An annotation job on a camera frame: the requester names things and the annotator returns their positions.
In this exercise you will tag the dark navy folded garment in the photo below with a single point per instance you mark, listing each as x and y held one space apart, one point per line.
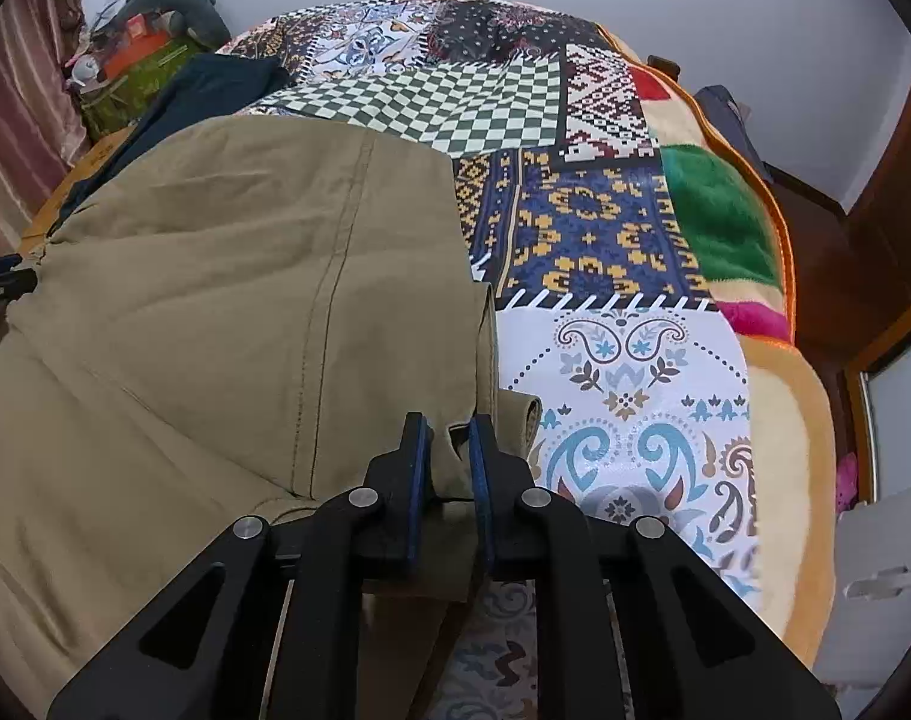
209 85

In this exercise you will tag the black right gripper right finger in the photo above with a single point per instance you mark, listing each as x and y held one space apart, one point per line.
630 622

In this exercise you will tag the brown cardboard box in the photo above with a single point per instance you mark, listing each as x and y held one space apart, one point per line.
90 163

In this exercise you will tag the white plastic chair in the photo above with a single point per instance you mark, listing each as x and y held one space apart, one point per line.
870 623

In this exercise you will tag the khaki cargo pants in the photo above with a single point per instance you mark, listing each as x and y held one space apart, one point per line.
236 324

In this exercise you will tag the patchwork patterned bedsheet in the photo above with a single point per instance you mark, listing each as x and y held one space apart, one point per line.
602 311

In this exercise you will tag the green patterned bag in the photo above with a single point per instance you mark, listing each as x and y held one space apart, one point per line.
132 82

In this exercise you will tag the orange box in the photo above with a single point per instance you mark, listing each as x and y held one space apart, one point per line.
117 49

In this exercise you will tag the striped maroon curtain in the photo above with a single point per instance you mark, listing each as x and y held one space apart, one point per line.
41 133

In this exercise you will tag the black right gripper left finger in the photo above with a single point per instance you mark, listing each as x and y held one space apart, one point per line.
264 622

